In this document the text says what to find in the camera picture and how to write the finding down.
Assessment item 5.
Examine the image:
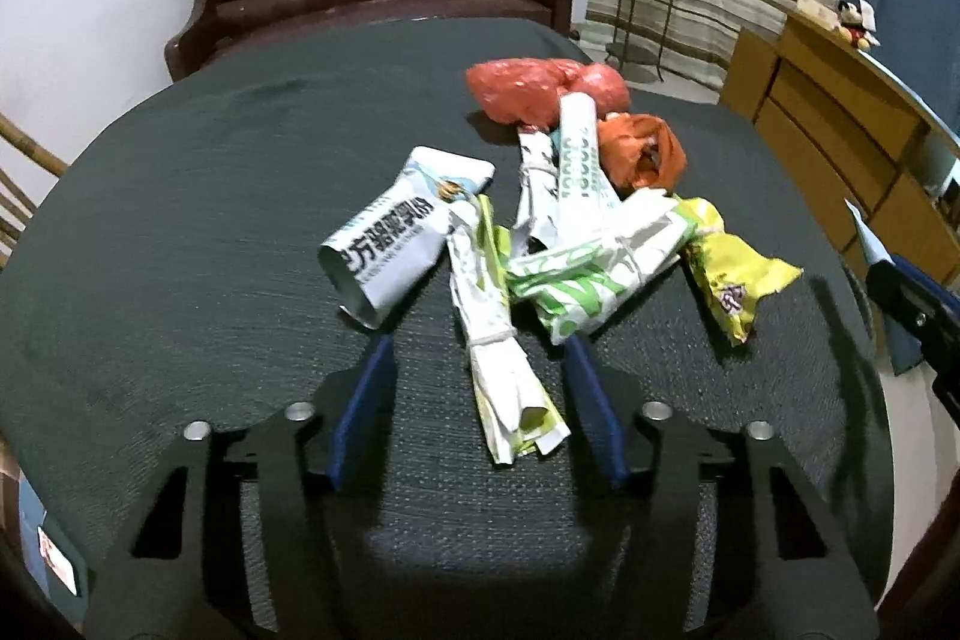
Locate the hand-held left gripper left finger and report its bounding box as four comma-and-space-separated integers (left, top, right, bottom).
82, 334, 396, 640

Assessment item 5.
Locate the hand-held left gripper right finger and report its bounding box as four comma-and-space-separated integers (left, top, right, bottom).
561, 336, 880, 640

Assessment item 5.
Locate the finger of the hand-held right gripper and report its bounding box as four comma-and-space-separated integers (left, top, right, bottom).
868, 256, 960, 360
930, 374, 960, 435

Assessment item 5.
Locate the white teal packet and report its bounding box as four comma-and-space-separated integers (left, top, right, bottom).
316, 145, 496, 332

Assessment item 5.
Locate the thin white tube packet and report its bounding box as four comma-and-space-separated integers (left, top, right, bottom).
555, 94, 623, 244

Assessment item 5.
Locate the green white folded wrapper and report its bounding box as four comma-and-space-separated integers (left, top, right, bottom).
506, 190, 698, 345

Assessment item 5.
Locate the yellow snack wrapper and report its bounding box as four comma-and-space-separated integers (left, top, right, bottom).
675, 197, 805, 347

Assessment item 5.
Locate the wooden cabinet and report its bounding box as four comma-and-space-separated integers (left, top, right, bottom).
718, 6, 960, 296

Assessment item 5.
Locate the dark green tablecloth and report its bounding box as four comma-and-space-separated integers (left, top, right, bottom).
0, 14, 897, 640

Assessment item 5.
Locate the orange plastic bag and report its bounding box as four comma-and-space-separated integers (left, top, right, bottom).
596, 113, 687, 193

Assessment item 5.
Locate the mouse plush toy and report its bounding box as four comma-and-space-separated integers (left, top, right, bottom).
836, 0, 882, 50

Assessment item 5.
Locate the red white small object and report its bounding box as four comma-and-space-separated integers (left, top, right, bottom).
37, 524, 80, 596

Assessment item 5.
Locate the red plastic bag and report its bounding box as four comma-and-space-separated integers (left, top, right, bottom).
465, 56, 632, 130

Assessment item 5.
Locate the bamboo chair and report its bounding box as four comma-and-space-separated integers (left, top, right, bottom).
0, 111, 68, 266

